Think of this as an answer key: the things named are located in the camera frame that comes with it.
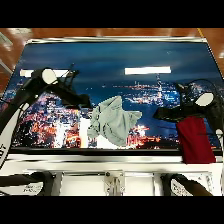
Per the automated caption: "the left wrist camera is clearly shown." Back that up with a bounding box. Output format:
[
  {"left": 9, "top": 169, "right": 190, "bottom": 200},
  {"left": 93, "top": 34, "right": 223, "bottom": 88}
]
[{"left": 64, "top": 62, "right": 81, "bottom": 88}]

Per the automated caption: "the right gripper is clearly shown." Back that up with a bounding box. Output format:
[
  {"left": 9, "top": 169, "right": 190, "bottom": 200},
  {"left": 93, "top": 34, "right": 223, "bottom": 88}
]
[{"left": 152, "top": 106, "right": 183, "bottom": 123}]

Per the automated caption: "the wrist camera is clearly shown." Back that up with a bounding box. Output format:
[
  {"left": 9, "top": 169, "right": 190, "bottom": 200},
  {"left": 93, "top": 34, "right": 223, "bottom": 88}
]
[
  {"left": 175, "top": 82, "right": 194, "bottom": 102},
  {"left": 64, "top": 62, "right": 81, "bottom": 88}
]

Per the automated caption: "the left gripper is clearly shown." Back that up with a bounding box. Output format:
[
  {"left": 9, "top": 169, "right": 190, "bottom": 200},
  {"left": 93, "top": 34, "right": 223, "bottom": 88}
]
[{"left": 71, "top": 93, "right": 94, "bottom": 110}]

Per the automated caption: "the silver frame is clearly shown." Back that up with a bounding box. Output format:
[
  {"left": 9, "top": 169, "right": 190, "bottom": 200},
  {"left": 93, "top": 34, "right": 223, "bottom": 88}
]
[{"left": 0, "top": 35, "right": 224, "bottom": 197}]

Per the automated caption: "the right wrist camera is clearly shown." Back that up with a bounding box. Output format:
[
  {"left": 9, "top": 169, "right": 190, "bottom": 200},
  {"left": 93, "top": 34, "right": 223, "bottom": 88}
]
[{"left": 175, "top": 82, "right": 194, "bottom": 102}]

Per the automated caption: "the pale grey T-shirt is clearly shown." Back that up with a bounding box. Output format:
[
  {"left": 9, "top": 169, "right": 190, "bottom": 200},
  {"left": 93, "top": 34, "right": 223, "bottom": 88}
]
[{"left": 86, "top": 95, "right": 144, "bottom": 148}]

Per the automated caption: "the dark red garment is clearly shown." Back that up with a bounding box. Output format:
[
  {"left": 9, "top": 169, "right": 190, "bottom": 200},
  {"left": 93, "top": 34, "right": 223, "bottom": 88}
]
[{"left": 175, "top": 116, "right": 217, "bottom": 165}]

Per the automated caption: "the black cable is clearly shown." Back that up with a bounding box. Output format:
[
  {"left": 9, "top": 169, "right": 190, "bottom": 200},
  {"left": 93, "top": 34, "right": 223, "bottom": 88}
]
[{"left": 190, "top": 78, "right": 218, "bottom": 96}]

